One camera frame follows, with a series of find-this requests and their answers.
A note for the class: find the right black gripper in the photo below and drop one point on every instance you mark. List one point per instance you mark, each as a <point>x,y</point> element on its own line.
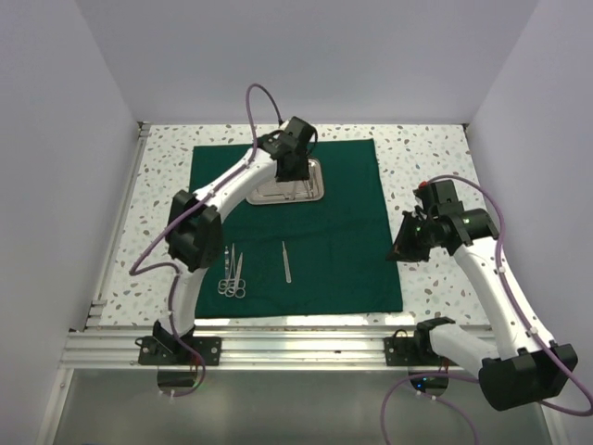
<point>403,250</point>

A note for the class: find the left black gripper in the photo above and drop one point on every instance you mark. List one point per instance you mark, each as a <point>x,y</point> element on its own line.
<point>302,173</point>

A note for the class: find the dark green surgical cloth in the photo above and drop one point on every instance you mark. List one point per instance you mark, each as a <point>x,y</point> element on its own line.
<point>336,247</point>

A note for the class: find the steel surgical scissors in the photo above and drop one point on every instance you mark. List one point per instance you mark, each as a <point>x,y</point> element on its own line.
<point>224,282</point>

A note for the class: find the steel hemostat clamp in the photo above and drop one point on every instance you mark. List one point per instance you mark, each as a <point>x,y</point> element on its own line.
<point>233,268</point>

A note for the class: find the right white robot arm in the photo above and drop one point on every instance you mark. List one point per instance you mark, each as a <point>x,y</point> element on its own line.
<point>525,363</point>

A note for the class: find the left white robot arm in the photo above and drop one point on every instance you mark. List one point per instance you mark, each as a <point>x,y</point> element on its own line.
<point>195,236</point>

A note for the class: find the steel tweezers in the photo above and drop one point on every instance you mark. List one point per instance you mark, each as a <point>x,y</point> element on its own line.
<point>294,191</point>

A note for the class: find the steel forceps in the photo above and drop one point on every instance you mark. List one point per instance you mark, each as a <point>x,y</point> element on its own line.
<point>311,188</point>

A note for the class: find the stainless steel tray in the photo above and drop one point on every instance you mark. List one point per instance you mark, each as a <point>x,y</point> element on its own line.
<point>276,193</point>

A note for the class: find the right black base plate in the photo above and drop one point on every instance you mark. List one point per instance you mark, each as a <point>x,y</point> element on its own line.
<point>405,349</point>

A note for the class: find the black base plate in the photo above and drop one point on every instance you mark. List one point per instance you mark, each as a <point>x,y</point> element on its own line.
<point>405,349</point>
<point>162,349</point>

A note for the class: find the aluminium left side rail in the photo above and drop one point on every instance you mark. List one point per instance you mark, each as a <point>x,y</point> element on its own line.
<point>99,300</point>

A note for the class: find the aluminium rail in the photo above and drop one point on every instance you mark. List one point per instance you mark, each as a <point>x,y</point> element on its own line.
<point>251,349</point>
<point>99,300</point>

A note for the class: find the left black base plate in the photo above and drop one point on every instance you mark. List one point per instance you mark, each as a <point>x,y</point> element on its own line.
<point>162,349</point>

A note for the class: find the aluminium front rail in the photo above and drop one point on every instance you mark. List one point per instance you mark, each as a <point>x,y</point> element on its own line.
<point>251,349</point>

